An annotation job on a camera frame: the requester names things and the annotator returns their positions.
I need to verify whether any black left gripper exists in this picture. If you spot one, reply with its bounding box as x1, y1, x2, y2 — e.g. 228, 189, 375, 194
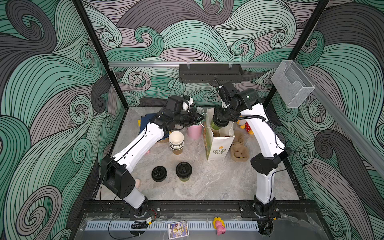
173, 109, 204, 128

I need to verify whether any white paper takeout bag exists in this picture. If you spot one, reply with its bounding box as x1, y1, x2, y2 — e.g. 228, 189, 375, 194
203, 108, 235, 161

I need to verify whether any black coffee cup lid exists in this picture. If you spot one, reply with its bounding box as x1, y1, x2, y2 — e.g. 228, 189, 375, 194
176, 162, 193, 177

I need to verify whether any green paper coffee cup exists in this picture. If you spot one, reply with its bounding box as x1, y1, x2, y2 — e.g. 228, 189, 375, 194
179, 175, 191, 182

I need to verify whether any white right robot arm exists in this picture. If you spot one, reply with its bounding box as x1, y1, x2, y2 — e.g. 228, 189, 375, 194
210, 80, 290, 215

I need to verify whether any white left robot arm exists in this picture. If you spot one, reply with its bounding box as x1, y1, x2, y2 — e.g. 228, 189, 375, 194
101, 95, 204, 212

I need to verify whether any pink cup holder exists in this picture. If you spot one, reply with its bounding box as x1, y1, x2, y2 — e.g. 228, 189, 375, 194
187, 125, 203, 140

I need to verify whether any stack of paper cups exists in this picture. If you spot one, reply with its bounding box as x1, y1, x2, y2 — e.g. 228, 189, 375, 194
169, 131, 184, 155

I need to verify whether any yellow red plush toy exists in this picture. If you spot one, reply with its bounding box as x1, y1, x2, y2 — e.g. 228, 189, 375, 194
237, 120, 254, 135

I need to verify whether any dark blue napkin stack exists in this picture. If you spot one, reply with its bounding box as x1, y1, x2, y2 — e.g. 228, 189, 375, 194
138, 113, 170, 142

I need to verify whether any brown pulp cup carrier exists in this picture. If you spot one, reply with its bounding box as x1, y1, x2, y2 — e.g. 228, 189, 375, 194
230, 131, 250, 162

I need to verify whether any stack of black lids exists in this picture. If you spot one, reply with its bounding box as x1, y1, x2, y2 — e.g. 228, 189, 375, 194
151, 166, 168, 182

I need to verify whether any pink figurine toy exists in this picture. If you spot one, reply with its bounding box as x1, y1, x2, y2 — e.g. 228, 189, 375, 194
213, 217, 226, 236

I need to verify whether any colourful picture card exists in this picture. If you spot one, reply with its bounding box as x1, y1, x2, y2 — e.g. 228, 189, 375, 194
168, 221, 189, 240

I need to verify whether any black wall shelf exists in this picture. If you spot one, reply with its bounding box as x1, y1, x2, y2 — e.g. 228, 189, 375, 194
179, 64, 244, 83

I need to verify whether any clear plastic wall holder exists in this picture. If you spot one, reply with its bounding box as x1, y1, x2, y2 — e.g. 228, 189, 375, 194
272, 60, 315, 109

